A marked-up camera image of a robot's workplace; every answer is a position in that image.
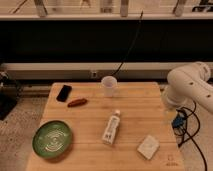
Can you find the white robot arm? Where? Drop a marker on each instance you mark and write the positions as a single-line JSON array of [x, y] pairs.
[[189, 82]]

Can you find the white sponge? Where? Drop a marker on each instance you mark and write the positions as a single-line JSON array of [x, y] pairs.
[[148, 147]]

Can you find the black smartphone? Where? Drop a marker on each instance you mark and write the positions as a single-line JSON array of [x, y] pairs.
[[64, 93]]

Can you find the translucent plastic cup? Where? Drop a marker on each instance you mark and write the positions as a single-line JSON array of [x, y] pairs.
[[109, 84]]

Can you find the brown sausage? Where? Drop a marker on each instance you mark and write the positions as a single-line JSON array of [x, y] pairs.
[[77, 102]]

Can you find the black object at left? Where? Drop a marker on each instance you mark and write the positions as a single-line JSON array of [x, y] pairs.
[[7, 102]]

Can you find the white wall socket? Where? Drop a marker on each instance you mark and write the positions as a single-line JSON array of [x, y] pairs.
[[94, 74]]

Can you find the white plastic bottle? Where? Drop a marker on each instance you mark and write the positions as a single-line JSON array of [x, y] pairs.
[[111, 128]]

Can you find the green plate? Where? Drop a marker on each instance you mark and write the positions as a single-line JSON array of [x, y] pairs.
[[52, 139]]

